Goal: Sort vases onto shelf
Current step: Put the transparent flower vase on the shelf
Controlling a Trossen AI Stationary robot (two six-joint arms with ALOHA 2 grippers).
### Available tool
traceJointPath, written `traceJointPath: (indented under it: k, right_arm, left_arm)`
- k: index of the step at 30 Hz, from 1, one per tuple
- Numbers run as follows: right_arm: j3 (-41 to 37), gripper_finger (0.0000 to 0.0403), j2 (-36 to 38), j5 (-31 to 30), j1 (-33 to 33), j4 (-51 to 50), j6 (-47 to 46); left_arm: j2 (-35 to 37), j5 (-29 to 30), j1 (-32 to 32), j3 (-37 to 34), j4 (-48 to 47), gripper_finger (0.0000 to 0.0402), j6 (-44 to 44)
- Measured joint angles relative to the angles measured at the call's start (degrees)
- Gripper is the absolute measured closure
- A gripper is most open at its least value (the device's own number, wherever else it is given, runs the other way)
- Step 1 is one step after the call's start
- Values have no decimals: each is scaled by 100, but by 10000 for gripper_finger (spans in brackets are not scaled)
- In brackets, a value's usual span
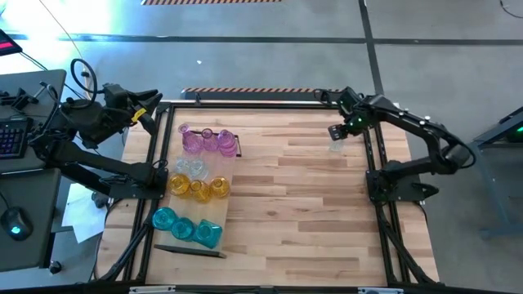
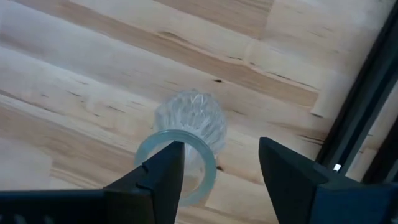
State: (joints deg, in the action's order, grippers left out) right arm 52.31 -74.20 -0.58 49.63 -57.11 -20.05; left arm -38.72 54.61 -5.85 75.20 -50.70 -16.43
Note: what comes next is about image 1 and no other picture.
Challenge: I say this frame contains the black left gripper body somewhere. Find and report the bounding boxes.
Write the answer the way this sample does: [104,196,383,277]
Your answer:
[101,96,142,126]

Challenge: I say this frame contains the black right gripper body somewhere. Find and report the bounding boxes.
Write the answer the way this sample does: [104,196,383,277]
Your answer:
[337,87,375,136]

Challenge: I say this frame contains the pink ribbed flared-neck vase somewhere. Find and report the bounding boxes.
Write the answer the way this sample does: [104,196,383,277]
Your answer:
[178,123,204,155]

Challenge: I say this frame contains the small clear square vase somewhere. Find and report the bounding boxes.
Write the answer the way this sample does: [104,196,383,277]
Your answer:
[174,157,191,176]

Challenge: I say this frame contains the pink wavy-ribbed bulb vase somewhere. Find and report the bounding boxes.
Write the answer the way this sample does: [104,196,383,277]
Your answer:
[200,127,220,153]

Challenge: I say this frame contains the clear ribbed square bottle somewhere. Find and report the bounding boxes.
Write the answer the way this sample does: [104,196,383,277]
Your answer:
[188,158,209,180]

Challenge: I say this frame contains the yellow hobnail vase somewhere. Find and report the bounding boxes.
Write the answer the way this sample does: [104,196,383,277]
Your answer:
[168,173,192,199]

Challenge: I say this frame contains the pink ribbed bottle vase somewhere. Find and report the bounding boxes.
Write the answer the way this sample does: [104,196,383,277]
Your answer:
[217,129,239,158]

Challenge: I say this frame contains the large yellow ribbed vase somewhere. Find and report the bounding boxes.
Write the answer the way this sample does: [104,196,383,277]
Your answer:
[190,179,212,204]

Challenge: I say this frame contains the small yellow ribbed vase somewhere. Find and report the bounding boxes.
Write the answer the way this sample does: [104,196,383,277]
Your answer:
[208,176,231,200]

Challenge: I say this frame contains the teal embossed medallion vase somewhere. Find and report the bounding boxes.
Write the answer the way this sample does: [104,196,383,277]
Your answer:
[150,207,179,232]

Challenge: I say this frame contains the teal faceted shouldered vase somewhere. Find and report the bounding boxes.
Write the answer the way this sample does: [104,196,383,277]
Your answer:
[170,216,196,242]

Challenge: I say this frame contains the tall teal diamond-pattern vase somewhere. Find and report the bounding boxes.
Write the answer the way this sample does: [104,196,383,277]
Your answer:
[192,219,224,250]

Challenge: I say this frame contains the black mat with hazard stripe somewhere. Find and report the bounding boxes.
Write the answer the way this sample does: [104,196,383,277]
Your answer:
[181,87,344,103]

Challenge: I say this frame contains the black desk clamp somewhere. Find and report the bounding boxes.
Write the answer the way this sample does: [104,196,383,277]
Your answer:
[0,80,53,112]

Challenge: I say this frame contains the black keyboard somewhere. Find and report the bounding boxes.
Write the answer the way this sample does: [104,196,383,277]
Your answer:
[0,117,35,160]

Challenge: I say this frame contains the light wooden board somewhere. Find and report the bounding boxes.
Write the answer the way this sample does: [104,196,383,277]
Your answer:
[154,130,242,259]

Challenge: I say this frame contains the white paper sheets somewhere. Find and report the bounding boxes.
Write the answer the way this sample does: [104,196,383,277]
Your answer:
[60,184,108,245]

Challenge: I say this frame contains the device with red screen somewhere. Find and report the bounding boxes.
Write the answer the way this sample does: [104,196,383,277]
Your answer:
[0,28,24,57]

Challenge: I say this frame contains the black computer mouse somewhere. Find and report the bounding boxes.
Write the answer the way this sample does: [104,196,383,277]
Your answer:
[1,206,34,242]

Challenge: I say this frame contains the grey side desk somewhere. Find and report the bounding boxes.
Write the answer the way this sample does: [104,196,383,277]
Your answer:
[0,69,68,274]

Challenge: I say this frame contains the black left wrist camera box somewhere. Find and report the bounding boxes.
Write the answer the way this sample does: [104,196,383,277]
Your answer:
[101,83,128,103]

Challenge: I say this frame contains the tan floor cable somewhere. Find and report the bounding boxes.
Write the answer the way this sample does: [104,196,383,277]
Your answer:
[38,0,91,99]

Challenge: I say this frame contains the neighbouring dark table frame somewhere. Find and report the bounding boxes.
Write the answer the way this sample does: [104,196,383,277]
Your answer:
[449,105,523,240]

